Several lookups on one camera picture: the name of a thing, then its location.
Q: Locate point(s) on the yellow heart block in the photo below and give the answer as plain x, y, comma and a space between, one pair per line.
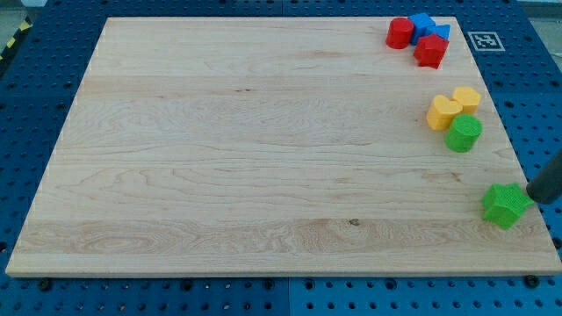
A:
441, 112

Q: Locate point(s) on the light wooden board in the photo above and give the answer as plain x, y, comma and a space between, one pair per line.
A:
272, 147

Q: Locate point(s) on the red cylinder block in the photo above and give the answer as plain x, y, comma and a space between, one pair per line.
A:
399, 33

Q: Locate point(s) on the red pentagon block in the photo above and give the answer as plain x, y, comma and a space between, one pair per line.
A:
430, 50

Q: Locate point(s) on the green cylinder block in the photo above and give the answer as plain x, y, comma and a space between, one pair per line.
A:
463, 133

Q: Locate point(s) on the blue cube block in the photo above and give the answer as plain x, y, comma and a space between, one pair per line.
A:
422, 22

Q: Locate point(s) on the yellow hexagon block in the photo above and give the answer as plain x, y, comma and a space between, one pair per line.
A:
468, 98

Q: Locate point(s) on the blue triangle block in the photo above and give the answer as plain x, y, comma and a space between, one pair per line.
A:
442, 31

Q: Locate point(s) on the green star block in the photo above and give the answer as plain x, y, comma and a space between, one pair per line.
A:
504, 204

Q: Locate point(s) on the white fiducial marker tag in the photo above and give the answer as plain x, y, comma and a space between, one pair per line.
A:
485, 41

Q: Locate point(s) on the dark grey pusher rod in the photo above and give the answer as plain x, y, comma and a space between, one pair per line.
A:
545, 187

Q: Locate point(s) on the black bolt front left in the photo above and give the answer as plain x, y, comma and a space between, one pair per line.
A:
44, 284

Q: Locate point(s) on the black bolt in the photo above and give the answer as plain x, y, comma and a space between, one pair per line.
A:
44, 284
531, 281

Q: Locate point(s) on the black bolt front right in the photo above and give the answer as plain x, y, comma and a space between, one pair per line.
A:
531, 281

